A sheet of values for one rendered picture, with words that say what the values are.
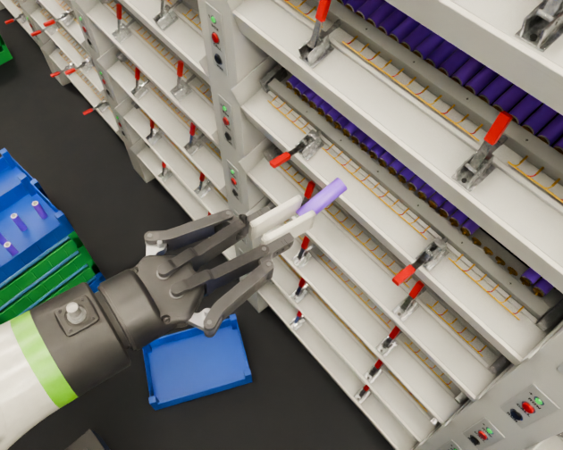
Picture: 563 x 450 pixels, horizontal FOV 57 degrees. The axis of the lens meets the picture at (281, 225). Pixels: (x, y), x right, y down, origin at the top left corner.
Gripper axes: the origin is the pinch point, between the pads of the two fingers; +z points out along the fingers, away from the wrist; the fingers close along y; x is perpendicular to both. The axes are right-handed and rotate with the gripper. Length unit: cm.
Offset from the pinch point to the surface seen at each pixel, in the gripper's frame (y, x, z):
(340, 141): 13.4, 12.2, 22.9
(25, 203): 81, 77, -21
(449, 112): -0.6, -5.8, 24.0
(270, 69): 33.3, 12.7, 23.5
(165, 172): 83, 94, 23
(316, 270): 11, 54, 24
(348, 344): -3, 72, 26
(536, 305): -23.3, 10.0, 25.2
